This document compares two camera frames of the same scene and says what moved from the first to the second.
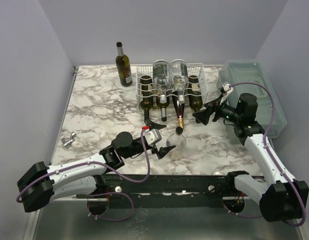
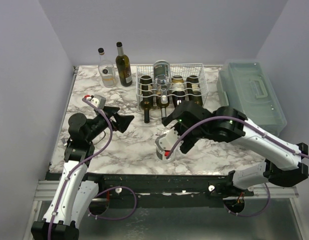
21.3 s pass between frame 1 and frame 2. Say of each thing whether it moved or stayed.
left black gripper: moved
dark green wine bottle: stayed
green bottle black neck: stayed
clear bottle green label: moved
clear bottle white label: moved
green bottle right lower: stayed
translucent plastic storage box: stayed
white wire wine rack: stayed
